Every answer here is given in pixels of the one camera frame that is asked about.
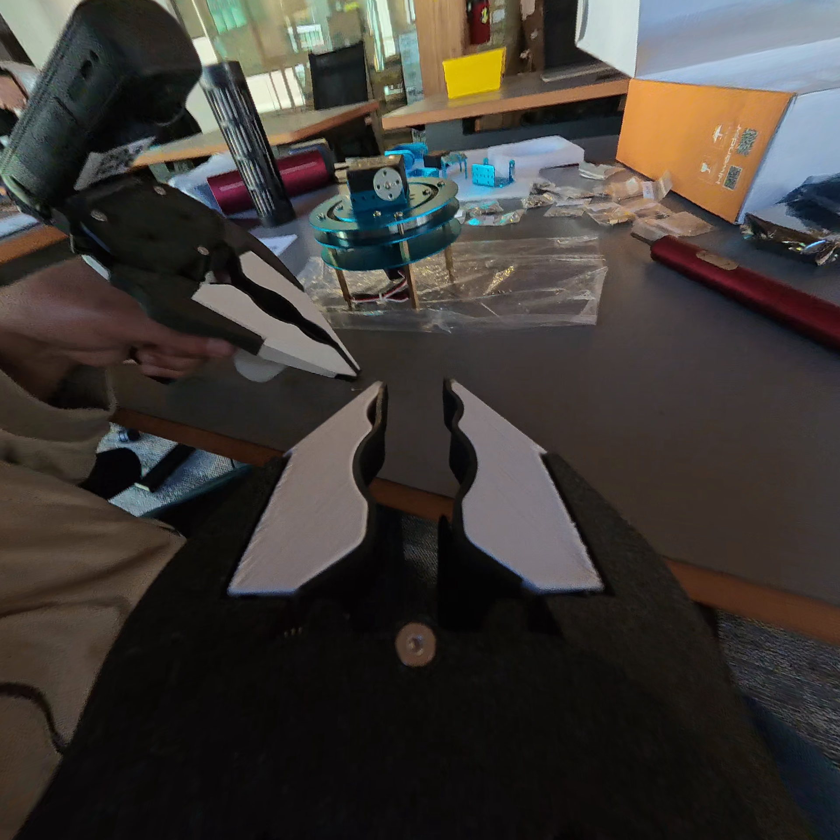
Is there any brown side table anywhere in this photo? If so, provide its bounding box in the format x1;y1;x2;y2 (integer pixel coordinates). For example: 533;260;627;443
131;98;382;168

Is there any black servo motor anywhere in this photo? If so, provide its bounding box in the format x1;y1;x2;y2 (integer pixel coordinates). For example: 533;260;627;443
346;154;409;214

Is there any pile of small screw bags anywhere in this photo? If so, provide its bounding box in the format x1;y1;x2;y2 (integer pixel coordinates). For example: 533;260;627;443
459;161;713;242

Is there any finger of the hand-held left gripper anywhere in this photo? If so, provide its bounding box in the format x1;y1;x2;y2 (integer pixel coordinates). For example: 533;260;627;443
193;281;361;384
220;223;347;361

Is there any large clear plastic bag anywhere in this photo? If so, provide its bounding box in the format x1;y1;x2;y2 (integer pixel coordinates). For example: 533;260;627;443
298;233;608;332

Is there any dark red metal cylinder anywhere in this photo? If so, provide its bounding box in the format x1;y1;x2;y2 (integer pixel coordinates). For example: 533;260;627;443
206;146;336;216

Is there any person's left forearm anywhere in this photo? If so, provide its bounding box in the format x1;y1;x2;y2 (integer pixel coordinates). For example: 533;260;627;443
0;367;132;490

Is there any dark grey desk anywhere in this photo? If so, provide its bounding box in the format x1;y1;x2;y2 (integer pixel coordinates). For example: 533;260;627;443
0;134;840;647

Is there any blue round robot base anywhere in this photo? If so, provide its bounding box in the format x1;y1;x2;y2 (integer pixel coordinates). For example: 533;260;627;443
308;177;460;309

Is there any yellow plastic bin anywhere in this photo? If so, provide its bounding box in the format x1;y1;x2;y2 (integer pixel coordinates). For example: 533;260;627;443
441;47;508;99

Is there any white foam sheet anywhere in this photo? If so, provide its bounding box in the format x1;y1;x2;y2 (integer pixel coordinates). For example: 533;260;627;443
453;134;586;201

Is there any person's beige jacket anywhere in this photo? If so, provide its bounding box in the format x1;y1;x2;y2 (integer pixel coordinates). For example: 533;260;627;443
0;459;188;840

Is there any person's left hand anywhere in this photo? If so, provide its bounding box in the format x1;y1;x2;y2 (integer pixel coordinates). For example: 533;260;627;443
0;258;237;383

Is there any set of blue metal brackets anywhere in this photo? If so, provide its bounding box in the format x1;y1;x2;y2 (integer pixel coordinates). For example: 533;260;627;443
387;144;516;191

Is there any orange cardboard box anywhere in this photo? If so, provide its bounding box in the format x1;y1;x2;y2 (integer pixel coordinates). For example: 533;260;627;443
576;0;840;224

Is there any red screwdriver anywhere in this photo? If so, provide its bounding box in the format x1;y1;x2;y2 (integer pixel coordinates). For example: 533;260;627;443
650;235;840;350

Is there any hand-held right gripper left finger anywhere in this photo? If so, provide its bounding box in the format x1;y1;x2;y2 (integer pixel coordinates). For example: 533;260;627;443
227;381;389;627

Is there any black ribbed column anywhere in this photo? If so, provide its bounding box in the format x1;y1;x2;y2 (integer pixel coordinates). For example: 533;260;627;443
199;60;296;227

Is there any white foam insert with cutout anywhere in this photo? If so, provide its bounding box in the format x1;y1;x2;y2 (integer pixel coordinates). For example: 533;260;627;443
487;136;586;173

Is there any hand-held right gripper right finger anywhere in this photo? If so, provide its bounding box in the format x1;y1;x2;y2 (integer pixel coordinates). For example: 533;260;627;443
436;378;605;630

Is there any long wooden table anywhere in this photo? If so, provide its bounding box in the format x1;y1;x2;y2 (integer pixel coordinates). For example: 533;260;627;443
381;75;631;132

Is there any bag of cables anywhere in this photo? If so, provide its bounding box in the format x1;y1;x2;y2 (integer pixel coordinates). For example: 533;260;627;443
742;174;840;266

